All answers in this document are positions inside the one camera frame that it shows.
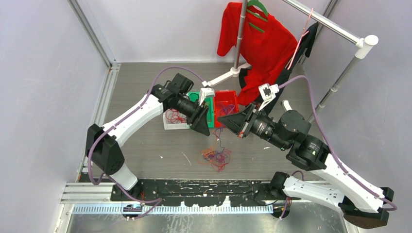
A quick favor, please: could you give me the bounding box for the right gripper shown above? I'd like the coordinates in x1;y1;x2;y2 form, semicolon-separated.
217;100;289;150

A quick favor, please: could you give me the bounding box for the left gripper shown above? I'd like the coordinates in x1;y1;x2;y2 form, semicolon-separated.
174;95;210;136

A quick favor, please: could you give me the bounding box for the purple cable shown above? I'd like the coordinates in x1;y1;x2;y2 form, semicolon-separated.
276;75;398;212
219;102;237;117
87;66;208;221

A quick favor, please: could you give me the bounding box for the red cable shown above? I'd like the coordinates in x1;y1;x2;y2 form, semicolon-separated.
165;108;188;124

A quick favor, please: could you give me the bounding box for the cable bundle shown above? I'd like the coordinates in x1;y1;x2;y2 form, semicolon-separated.
197;127;232;173

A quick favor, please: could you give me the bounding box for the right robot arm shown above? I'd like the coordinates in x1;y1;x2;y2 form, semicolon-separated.
218;104;394;229

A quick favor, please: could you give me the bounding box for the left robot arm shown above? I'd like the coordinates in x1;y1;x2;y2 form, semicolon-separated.
86;73;215;200

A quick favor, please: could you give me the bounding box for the red plastic bin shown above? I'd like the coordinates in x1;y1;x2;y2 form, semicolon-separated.
213;90;239;121

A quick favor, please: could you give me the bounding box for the white plastic bin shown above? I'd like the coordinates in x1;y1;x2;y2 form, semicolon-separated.
162;109;189;130

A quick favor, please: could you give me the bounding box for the green plastic bin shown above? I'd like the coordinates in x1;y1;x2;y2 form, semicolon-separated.
187;92;214;128

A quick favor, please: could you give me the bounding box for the red shirt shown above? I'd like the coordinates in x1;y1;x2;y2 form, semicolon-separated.
217;2;297;105

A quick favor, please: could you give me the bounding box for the black shirt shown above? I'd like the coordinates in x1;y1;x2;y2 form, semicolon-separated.
255;23;319;114

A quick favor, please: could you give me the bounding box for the pink hanger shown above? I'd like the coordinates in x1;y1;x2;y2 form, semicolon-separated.
286;8;313;70

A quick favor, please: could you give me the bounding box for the green hanger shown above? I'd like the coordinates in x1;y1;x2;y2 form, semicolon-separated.
246;0;269;22

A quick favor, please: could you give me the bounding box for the white garment rack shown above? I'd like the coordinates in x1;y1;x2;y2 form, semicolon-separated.
206;0;378;112

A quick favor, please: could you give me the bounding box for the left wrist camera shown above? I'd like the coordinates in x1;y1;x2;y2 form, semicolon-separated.
198;87;215;106

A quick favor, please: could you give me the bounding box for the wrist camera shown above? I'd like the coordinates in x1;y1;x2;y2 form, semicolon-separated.
258;83;279;111
198;87;215;106

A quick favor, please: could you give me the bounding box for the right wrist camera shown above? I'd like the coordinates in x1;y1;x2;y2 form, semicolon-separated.
258;83;279;111

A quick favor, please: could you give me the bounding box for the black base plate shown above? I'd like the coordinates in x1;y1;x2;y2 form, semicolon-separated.
110;179;292;217

